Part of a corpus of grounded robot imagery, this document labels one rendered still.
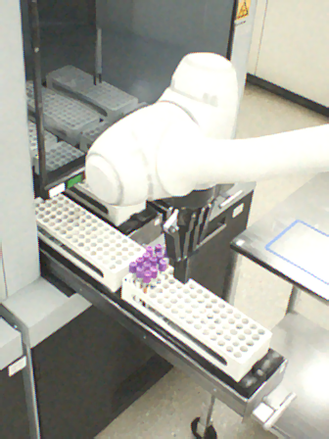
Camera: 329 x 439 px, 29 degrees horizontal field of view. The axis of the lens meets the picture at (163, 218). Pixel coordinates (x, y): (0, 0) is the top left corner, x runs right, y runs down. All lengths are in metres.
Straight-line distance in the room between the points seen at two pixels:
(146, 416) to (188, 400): 0.15
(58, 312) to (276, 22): 2.60
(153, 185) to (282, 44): 2.92
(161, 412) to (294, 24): 2.28
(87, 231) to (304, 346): 0.88
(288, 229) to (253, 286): 1.04
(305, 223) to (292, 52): 2.23
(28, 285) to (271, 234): 0.56
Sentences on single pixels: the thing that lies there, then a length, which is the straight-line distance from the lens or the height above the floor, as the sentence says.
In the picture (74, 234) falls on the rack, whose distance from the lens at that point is 1.38.
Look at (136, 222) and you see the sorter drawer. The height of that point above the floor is 0.82.
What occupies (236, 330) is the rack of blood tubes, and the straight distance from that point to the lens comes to 1.20.
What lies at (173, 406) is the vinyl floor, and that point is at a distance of 2.13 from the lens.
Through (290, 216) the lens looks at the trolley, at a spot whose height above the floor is 0.82.
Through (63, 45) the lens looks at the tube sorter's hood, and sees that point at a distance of 1.18.
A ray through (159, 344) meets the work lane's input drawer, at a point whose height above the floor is 0.79.
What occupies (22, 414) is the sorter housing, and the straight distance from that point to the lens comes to 1.56.
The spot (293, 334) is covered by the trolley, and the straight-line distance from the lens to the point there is 2.01.
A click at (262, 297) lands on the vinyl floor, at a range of 2.50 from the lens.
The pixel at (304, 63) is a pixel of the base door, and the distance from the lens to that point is 3.66.
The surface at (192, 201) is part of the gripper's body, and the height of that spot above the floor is 1.13.
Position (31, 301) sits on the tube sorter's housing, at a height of 0.73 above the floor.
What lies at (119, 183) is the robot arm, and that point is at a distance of 0.80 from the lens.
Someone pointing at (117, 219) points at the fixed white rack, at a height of 0.83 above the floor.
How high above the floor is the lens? 1.76
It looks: 39 degrees down
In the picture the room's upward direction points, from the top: 5 degrees clockwise
